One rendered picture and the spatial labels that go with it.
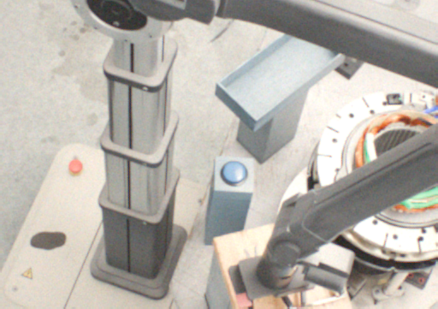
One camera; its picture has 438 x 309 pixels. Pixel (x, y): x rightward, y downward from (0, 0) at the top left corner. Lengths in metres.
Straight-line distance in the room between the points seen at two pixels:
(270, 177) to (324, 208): 0.76
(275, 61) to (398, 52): 0.88
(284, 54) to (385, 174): 0.75
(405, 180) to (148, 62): 0.59
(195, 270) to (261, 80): 0.40
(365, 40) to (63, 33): 2.22
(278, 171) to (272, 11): 1.05
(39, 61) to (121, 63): 1.47
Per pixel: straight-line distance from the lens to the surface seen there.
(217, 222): 1.76
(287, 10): 0.92
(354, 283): 1.81
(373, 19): 0.92
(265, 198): 1.92
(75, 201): 2.47
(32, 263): 2.41
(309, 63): 1.80
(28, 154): 2.85
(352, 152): 1.62
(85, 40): 3.06
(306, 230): 1.22
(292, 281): 1.42
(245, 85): 1.75
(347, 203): 1.16
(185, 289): 1.82
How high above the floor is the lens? 2.49
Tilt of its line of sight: 61 degrees down
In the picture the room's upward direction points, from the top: 9 degrees clockwise
